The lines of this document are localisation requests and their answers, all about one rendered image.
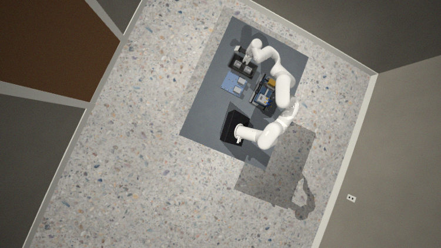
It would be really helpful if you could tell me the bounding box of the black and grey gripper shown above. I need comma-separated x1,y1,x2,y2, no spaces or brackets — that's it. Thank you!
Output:
242,54,252,65

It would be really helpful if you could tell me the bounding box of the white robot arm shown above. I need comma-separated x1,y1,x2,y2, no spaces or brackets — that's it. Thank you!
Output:
234,39,299,150

